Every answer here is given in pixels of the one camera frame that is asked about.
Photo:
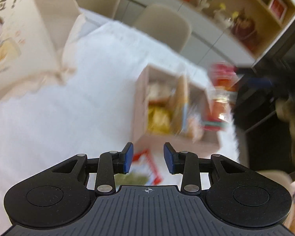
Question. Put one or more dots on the square biscuit clear pack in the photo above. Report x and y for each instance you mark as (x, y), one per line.
(179, 106)

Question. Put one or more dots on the beige chair right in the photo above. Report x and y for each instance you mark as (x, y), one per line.
(165, 25)

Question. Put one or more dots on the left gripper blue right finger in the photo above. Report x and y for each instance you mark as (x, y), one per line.
(186, 164)

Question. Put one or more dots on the rice cracker red-trim pack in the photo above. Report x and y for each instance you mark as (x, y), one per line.
(222, 96)

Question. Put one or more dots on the yellow chips bag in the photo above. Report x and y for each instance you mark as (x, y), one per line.
(159, 120)

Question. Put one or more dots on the blue seaweed snack bag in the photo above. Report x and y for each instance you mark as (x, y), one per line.
(131, 179)

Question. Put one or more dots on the brown plush toy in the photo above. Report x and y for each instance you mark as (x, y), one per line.
(244, 29)

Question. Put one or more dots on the white plush toy figurine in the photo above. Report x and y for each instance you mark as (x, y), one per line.
(223, 17)

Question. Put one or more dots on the red wafer snack pack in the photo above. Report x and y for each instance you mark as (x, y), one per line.
(144, 169)

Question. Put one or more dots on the white knitted tablecloth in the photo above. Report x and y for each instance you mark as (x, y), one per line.
(91, 114)

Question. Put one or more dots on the white sideboard cabinet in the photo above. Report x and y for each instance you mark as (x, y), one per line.
(208, 42)

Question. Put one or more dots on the round cracker clear pack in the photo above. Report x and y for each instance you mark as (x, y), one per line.
(158, 92)

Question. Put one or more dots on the pink open gift box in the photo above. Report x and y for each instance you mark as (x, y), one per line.
(196, 139)

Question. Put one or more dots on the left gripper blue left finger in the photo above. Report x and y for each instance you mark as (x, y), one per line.
(110, 164)

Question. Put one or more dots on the red framed picture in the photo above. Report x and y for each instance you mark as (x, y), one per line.
(278, 8)

